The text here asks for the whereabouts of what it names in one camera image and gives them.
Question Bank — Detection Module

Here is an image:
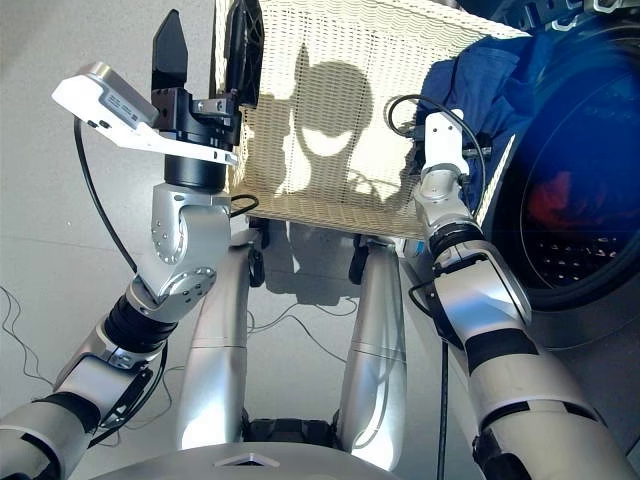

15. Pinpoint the navy blue garment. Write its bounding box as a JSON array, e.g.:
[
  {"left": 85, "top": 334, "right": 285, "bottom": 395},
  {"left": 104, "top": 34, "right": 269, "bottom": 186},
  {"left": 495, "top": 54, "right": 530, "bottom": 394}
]
[{"left": 418, "top": 33, "right": 547, "bottom": 167}]

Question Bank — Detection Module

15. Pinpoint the orange garment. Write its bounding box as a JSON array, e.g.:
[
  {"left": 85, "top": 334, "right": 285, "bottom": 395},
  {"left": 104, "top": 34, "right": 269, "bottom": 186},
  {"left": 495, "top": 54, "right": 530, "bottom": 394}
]
[{"left": 526, "top": 169, "right": 610, "bottom": 242}]

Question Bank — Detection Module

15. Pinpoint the pale woven laundry basket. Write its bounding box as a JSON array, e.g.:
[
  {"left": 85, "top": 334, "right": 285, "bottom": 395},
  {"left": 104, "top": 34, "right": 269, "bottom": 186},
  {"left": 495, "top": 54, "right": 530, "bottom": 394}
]
[{"left": 209, "top": 0, "right": 532, "bottom": 241}]

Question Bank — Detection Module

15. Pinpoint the grey washing machine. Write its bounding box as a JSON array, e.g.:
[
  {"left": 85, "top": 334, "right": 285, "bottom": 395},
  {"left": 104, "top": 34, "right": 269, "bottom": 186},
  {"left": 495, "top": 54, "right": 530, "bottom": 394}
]
[{"left": 468, "top": 0, "right": 640, "bottom": 352}]

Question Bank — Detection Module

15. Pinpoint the silver robot torso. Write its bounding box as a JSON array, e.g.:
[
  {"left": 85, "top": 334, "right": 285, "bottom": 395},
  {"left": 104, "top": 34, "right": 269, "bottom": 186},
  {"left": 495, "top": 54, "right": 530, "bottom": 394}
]
[{"left": 98, "top": 416, "right": 402, "bottom": 480}]

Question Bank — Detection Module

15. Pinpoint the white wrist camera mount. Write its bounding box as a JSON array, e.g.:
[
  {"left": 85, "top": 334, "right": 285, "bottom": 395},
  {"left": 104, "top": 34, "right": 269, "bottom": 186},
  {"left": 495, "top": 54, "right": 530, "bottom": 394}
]
[
  {"left": 420, "top": 108, "right": 470, "bottom": 177},
  {"left": 50, "top": 60, "right": 241, "bottom": 168}
]

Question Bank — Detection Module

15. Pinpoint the thin grey floor cable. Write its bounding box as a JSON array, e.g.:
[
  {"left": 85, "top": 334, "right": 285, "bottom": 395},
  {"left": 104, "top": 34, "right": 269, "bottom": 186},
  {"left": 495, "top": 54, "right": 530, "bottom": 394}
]
[
  {"left": 0, "top": 285, "right": 187, "bottom": 432},
  {"left": 246, "top": 298, "right": 362, "bottom": 362}
]

